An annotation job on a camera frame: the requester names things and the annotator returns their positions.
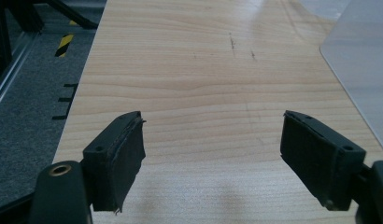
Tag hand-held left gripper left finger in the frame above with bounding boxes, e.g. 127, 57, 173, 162
81, 110, 147, 216

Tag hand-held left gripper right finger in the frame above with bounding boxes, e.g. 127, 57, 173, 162
279, 109, 367, 212

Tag black floor tape marks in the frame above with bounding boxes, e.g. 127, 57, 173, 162
50, 82, 79, 121

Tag translucent plastic mat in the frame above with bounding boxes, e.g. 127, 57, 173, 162
319, 0, 383, 157

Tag yellow black striped floor tape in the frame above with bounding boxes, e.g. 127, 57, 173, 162
54, 20, 78, 59

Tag black metal stand frame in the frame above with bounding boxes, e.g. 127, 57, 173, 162
0, 0, 100, 78

